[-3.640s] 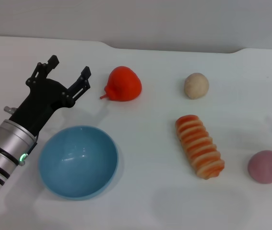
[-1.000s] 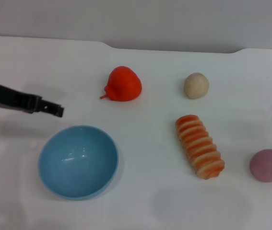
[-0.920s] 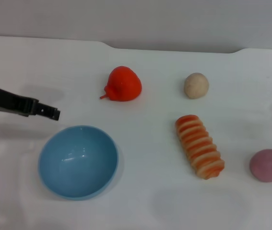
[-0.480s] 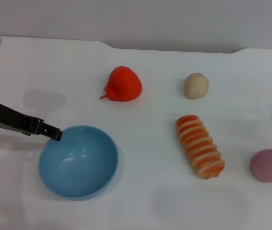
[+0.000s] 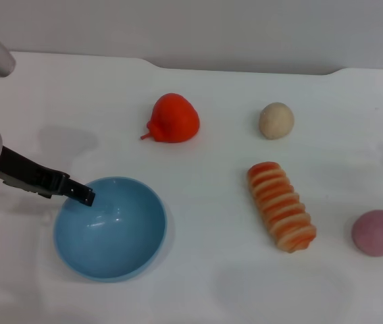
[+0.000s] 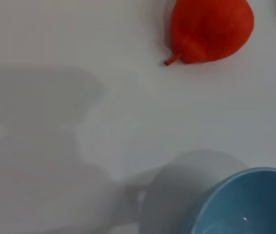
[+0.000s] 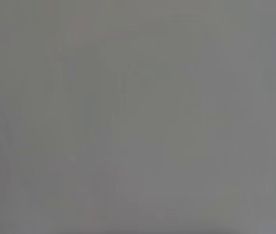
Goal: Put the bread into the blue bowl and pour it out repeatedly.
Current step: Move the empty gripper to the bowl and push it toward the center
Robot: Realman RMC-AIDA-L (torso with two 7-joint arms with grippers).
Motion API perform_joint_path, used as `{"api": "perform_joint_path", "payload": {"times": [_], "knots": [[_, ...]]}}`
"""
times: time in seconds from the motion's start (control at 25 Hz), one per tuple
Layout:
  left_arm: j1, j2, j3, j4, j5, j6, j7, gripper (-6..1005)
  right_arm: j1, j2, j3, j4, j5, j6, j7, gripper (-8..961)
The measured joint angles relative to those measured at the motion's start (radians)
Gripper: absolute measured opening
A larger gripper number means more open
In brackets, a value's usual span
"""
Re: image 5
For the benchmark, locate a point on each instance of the pink toy peach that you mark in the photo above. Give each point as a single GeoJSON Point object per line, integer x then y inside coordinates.
{"type": "Point", "coordinates": [373, 234]}

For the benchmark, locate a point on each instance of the blue bowl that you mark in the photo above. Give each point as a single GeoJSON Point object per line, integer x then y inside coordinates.
{"type": "Point", "coordinates": [117, 239]}

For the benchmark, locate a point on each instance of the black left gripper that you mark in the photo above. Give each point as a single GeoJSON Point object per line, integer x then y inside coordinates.
{"type": "Point", "coordinates": [25, 170]}

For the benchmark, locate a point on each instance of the red toy fruit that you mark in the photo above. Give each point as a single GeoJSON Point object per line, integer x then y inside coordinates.
{"type": "Point", "coordinates": [174, 118]}

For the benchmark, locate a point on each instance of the beige round bun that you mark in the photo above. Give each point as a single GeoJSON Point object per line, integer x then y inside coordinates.
{"type": "Point", "coordinates": [276, 121]}

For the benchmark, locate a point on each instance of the orange striped bread loaf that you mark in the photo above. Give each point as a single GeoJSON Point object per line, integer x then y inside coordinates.
{"type": "Point", "coordinates": [280, 209]}

